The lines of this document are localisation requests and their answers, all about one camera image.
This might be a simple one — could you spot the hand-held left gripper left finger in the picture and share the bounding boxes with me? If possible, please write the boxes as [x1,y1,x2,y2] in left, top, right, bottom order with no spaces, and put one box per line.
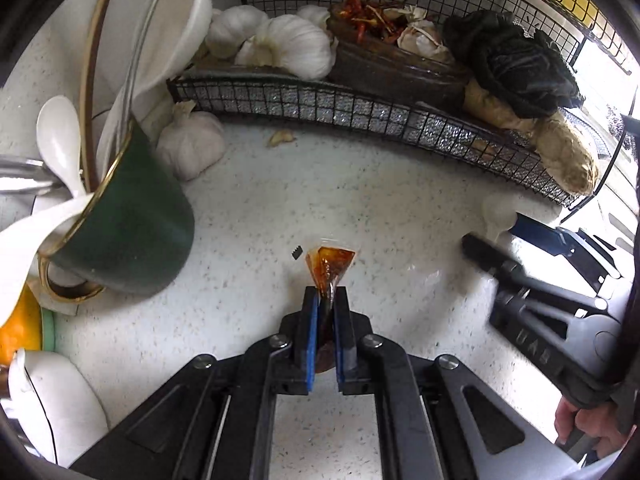
[70,286,319,480]

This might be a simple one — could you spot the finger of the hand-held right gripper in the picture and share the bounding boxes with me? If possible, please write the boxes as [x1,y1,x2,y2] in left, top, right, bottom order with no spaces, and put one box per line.
[509,212,623,301]
[461,232,610,322]

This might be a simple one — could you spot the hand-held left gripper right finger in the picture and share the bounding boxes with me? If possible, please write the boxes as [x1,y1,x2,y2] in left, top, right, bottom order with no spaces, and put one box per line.
[333,286,577,480]

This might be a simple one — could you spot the orange sauce packet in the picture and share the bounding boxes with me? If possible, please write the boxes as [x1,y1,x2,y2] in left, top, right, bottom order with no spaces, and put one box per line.
[305,245,358,375]

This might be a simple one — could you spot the person's right hand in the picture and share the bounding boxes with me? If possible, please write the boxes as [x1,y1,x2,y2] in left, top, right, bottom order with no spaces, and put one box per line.
[554,397,627,460]

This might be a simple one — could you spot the ginger root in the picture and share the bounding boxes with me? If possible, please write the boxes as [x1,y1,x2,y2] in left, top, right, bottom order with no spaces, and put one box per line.
[462,79,601,197]

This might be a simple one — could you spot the black plastic bag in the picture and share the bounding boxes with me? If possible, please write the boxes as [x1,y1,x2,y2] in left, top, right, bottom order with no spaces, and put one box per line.
[442,9,583,120]

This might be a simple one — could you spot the brown glass dish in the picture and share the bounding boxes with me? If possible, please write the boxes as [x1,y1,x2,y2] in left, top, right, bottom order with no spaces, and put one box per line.
[326,0,473,113]

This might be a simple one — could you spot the green mug gold rim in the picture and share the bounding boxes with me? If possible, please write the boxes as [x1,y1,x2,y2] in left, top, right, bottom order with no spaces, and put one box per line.
[37,120,197,303]

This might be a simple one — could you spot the garlic bulb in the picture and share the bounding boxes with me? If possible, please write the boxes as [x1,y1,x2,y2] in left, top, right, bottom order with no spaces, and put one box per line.
[235,14,337,81]
[205,5,271,60]
[156,101,227,182]
[295,4,332,31]

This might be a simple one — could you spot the white ceramic condiment jar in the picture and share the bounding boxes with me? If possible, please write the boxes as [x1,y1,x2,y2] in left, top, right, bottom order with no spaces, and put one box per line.
[7,349,110,467]

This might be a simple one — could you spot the green plate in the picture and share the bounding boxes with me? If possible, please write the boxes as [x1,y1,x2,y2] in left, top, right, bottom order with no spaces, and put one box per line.
[40,307,60,356]

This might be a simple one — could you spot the dried red chili pile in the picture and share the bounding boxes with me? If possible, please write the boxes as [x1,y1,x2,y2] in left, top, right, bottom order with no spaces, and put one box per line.
[332,0,406,43]

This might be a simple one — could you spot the amber oil bottle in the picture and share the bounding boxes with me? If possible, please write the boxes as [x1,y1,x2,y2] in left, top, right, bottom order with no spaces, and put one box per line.
[0,285,43,367]

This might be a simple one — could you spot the white ceramic ladle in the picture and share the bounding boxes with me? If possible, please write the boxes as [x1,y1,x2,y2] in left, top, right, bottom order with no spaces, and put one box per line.
[0,192,98,326]

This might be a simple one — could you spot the steel chopstick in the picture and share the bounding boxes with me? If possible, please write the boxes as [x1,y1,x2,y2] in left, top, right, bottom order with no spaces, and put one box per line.
[120,0,166,128]
[122,0,168,126]

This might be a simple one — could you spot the white soup spoon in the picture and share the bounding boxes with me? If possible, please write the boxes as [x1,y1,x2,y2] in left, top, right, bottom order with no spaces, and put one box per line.
[37,95,90,198]

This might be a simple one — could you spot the steel tongs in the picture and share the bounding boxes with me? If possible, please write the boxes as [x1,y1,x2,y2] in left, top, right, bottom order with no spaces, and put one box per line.
[0,156,63,195]

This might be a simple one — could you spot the large white spoon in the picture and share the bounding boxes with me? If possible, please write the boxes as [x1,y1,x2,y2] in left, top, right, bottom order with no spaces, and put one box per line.
[97,0,213,171]

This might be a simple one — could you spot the black wire rack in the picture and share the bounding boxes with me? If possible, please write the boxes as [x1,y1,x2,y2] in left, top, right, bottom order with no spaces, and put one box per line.
[167,0,640,211]

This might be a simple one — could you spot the wooden spatula handle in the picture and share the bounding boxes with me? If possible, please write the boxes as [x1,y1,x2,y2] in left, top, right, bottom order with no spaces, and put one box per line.
[80,0,126,193]

